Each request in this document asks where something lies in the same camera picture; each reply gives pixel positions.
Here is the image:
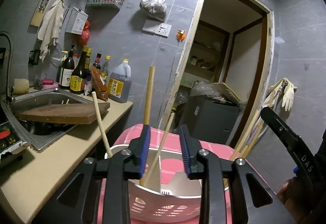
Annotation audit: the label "chopsticks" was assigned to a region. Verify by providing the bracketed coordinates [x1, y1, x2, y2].
[229, 110, 263, 161]

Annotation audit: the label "long chopstick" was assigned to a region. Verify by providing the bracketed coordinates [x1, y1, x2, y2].
[139, 66, 155, 186]

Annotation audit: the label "right hand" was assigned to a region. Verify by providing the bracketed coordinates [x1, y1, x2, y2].
[277, 177, 325, 223]

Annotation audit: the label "short chopstick in basket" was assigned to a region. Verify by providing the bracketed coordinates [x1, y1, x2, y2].
[140, 111, 175, 187]

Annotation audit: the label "white plastic utensil basket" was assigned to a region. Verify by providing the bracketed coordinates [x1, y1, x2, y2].
[104, 144, 230, 224]

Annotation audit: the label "beige countertop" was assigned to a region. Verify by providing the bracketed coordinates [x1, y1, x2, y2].
[1, 88, 133, 223]

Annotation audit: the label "brown cutting board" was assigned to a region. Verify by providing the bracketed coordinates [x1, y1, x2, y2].
[14, 103, 97, 125]

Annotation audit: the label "steel sink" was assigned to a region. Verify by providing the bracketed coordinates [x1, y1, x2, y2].
[1, 88, 91, 153]

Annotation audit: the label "pink checkered tablecloth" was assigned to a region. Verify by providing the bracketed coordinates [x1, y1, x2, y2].
[96, 123, 276, 224]

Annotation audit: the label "dark cabinet in doorway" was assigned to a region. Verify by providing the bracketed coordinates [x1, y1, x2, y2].
[179, 96, 240, 145]

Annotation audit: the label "brown snack packet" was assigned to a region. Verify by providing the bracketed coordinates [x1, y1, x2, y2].
[89, 65, 108, 102]

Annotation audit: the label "dark soy sauce bottle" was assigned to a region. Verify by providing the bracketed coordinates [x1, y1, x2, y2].
[70, 45, 88, 94]

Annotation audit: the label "large oil jug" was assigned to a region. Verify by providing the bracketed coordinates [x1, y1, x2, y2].
[108, 58, 132, 103]

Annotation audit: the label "black bottle white label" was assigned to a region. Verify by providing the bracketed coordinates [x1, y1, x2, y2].
[59, 45, 75, 89]

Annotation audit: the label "red plastic bag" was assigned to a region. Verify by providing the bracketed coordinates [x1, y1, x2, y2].
[78, 20, 90, 45]

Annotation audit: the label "white hanging towel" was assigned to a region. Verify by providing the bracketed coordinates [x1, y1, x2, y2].
[37, 0, 65, 62]

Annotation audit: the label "metal box grater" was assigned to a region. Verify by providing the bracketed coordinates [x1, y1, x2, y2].
[65, 7, 88, 35]

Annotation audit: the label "wooden knife holder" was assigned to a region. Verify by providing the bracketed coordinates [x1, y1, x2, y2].
[29, 0, 50, 27]

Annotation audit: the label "hanging plastic bag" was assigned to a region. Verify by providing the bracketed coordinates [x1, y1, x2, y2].
[140, 0, 167, 22]

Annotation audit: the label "white gloves on wall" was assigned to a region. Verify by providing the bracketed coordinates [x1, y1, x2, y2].
[262, 77, 297, 111]

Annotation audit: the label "wooden door frame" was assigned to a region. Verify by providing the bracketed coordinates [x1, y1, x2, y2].
[159, 0, 275, 148]

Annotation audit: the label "orange wall hook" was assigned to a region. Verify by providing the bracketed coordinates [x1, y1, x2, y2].
[176, 30, 186, 42]

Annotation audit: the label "wall socket plate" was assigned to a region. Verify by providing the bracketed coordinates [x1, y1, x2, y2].
[142, 19, 172, 38]

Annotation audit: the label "wire wall shelf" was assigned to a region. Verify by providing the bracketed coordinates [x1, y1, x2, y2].
[86, 0, 124, 9]

